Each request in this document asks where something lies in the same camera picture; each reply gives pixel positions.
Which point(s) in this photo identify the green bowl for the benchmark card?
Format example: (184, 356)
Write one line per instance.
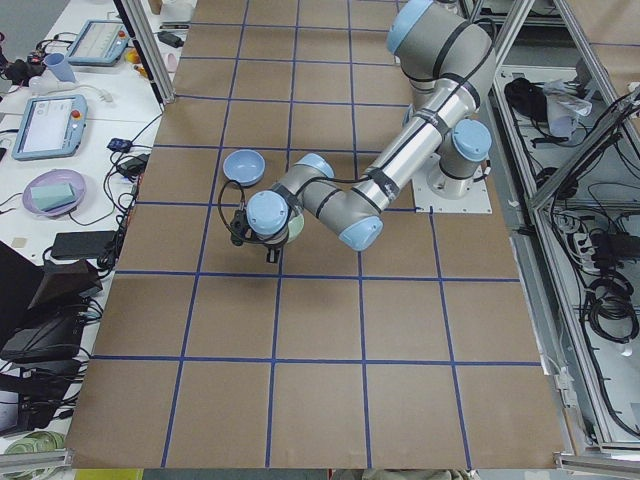
(295, 223)

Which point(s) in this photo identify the black laptop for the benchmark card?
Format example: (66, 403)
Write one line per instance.
(44, 309)

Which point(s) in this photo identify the purple plate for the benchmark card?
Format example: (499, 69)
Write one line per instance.
(56, 176)

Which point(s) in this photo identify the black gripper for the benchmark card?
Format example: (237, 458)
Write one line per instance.
(270, 247)

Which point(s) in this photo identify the light blue plastic cup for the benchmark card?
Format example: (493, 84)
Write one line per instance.
(59, 66)

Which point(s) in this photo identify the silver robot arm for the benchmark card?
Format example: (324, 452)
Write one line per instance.
(451, 64)

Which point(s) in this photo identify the black power adapter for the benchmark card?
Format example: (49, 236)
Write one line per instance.
(170, 39)

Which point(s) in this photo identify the near blue teach pendant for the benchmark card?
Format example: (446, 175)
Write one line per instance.
(51, 127)

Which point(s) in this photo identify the stacked green plates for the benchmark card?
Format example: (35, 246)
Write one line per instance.
(37, 442)

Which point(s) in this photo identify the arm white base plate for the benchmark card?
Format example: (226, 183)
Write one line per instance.
(434, 192)

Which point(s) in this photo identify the black power brick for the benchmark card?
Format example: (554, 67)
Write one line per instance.
(81, 245)

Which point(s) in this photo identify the blue teach pendant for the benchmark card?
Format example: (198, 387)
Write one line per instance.
(51, 127)
(100, 43)

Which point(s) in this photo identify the blue bowl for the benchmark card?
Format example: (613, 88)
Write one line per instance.
(244, 167)

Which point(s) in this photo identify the aluminium frame post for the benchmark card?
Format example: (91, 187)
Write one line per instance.
(137, 25)

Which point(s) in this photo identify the far blue teach pendant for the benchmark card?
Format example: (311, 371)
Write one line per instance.
(100, 43)

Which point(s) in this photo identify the small blue device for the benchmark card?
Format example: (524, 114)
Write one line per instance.
(120, 145)

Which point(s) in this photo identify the green sponge block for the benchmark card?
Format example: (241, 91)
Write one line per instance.
(49, 197)

